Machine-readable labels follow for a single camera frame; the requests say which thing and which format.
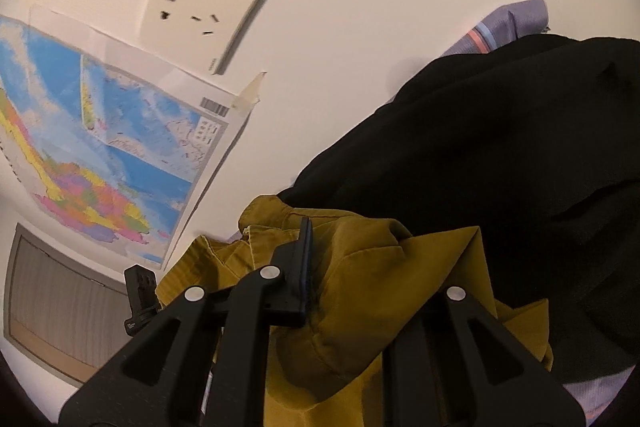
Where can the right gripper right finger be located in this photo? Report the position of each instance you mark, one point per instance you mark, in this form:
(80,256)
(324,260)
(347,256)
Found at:
(454,364)

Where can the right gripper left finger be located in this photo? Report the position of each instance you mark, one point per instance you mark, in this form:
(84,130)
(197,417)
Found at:
(202,360)

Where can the olive green jacket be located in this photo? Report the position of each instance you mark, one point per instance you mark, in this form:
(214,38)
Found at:
(368,278)

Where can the grey wooden door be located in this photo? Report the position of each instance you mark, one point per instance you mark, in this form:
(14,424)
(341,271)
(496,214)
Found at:
(65,317)

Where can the black folded garment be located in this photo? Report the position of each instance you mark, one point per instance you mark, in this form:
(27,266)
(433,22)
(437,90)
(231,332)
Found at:
(536,144)

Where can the purple plaid bed sheet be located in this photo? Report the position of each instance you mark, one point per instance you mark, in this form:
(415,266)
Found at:
(502,26)

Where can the colourful wall map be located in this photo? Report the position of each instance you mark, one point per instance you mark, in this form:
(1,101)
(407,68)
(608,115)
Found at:
(114,144)

